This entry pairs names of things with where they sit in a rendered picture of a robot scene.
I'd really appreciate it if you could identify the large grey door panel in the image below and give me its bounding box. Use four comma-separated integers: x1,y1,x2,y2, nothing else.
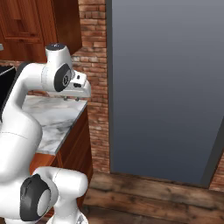
105,0,224,188

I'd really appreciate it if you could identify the black appliance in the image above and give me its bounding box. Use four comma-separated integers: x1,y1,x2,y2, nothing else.
0,65,17,111

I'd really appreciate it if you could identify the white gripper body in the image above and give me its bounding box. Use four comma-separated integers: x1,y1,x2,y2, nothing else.
47,80,92,100

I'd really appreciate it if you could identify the wooden base cabinet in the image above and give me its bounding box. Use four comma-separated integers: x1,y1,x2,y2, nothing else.
29,106,95,218

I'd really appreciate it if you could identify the wooden cupboard door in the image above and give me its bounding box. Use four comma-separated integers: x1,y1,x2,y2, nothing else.
0,0,59,63

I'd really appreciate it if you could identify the wooden drawer front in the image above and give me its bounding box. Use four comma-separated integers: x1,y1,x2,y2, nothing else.
29,152,59,176

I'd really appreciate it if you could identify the wooden wall cupboard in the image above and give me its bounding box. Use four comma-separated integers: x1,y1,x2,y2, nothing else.
0,0,83,64

